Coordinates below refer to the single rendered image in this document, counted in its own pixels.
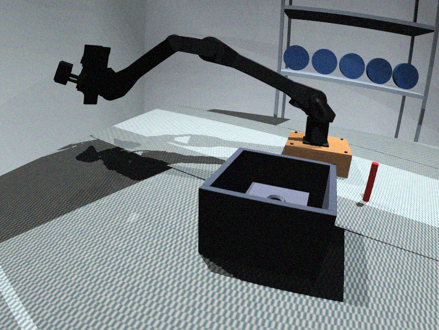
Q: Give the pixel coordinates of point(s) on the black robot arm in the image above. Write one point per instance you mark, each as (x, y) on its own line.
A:
(111, 85)

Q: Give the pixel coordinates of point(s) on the dark red peg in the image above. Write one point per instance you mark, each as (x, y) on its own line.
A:
(371, 179)

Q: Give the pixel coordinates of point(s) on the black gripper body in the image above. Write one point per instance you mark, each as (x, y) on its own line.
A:
(64, 72)

